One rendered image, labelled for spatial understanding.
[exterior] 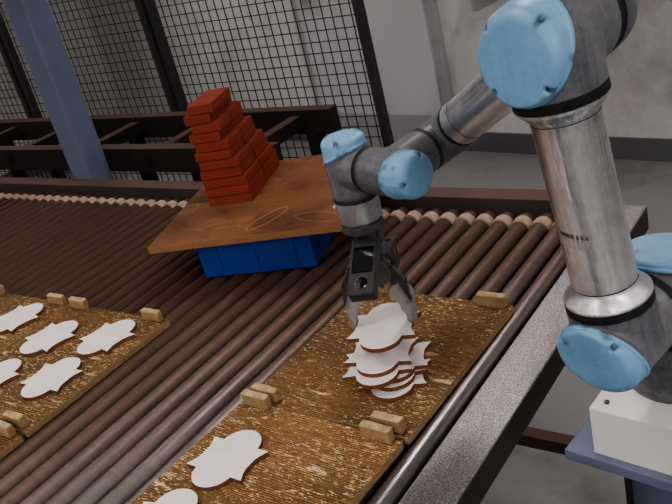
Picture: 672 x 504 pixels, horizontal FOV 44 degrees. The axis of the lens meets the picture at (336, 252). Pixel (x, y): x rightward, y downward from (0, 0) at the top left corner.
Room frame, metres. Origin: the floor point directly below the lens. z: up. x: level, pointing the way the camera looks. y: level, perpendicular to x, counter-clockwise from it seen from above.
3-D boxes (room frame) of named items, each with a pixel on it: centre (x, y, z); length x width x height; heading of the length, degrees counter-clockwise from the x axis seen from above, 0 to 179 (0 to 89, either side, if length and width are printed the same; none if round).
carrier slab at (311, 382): (1.35, -0.04, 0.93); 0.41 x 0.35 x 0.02; 139
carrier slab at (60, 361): (1.67, 0.67, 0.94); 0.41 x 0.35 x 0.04; 140
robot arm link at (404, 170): (1.23, -0.13, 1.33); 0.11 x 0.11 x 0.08; 37
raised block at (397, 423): (1.12, -0.01, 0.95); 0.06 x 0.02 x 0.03; 49
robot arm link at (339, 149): (1.30, -0.06, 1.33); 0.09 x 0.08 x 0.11; 37
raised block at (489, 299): (1.41, -0.27, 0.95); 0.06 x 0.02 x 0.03; 49
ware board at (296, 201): (2.07, 0.13, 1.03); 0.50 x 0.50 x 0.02; 70
